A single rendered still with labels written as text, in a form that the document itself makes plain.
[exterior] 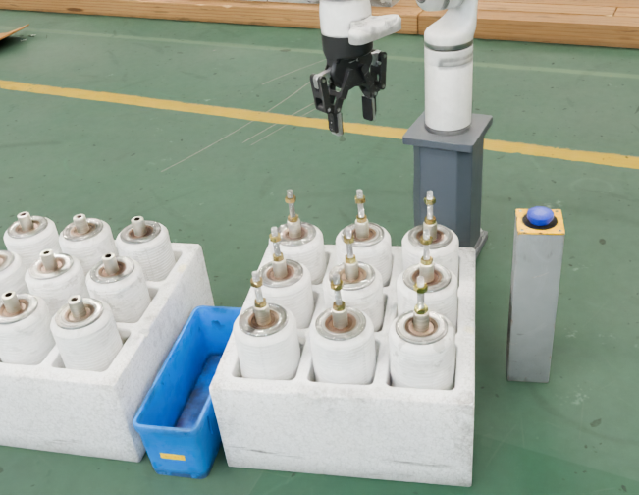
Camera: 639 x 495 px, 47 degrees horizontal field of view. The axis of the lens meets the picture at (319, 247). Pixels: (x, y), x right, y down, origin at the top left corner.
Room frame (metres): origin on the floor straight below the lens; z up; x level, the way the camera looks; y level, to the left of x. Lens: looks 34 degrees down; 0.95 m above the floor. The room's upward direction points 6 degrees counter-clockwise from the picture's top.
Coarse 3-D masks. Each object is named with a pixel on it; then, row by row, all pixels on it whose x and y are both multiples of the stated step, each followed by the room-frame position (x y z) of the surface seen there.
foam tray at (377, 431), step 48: (384, 288) 1.00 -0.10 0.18; (384, 336) 0.87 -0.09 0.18; (240, 384) 0.80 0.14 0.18; (288, 384) 0.79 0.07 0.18; (336, 384) 0.78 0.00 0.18; (384, 384) 0.77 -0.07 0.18; (240, 432) 0.80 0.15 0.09; (288, 432) 0.78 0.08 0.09; (336, 432) 0.76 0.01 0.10; (384, 432) 0.74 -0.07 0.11; (432, 432) 0.72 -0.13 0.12; (432, 480) 0.72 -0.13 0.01
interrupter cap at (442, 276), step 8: (416, 264) 0.95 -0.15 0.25; (408, 272) 0.94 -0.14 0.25; (416, 272) 0.93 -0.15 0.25; (440, 272) 0.93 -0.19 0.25; (448, 272) 0.92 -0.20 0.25; (408, 280) 0.92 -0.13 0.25; (416, 280) 0.92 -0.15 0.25; (440, 280) 0.91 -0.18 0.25; (448, 280) 0.90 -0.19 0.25; (432, 288) 0.89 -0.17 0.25; (440, 288) 0.89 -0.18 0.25
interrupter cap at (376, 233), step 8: (352, 224) 1.09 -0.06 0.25; (368, 224) 1.09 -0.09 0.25; (376, 224) 1.09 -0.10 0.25; (344, 232) 1.07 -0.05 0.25; (352, 232) 1.07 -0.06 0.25; (376, 232) 1.06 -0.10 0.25; (384, 232) 1.06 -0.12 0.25; (360, 240) 1.05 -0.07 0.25; (368, 240) 1.04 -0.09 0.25; (376, 240) 1.04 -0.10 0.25
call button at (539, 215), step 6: (528, 210) 0.96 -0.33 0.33; (534, 210) 0.96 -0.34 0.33; (540, 210) 0.95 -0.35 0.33; (546, 210) 0.95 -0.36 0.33; (552, 210) 0.95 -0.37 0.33; (528, 216) 0.95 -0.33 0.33; (534, 216) 0.94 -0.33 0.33; (540, 216) 0.94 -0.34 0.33; (546, 216) 0.94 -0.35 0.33; (552, 216) 0.94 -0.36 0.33; (534, 222) 0.94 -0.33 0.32; (540, 222) 0.93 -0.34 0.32; (546, 222) 0.93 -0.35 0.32
